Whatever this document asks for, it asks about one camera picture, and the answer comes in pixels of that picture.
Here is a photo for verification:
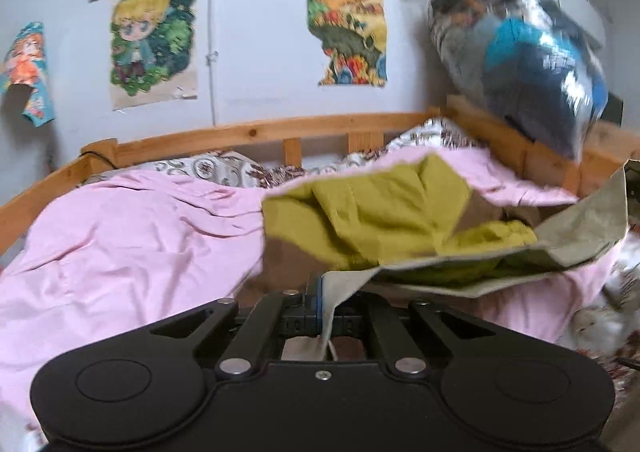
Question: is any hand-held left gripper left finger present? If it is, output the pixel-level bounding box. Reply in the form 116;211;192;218
150;276;322;379

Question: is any clear plastic bag of clothes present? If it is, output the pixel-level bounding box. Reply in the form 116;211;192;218
415;0;611;163

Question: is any floral patterned quilt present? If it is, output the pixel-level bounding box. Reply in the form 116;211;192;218
85;118;640;383

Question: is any beige brown olive hooded jacket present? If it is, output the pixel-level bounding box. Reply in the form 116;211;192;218
261;152;630;363

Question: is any black cable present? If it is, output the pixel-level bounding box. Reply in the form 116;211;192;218
80;148;118;170

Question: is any painted landscape poster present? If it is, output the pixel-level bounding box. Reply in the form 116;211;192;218
306;0;388;87

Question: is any blonde chibi character poster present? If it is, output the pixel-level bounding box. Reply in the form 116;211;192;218
110;0;198;110

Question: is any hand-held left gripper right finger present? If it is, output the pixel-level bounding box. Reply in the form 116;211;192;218
334;293;497;379

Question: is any white wall pipe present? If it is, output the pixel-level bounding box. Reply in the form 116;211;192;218
206;0;222;127

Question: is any wooden bed frame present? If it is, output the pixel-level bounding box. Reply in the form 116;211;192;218
0;94;640;257

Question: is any small curled anime girl poster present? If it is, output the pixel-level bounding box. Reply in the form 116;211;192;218
0;22;56;129

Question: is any pink bed sheet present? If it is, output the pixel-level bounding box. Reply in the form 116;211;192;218
0;144;626;443

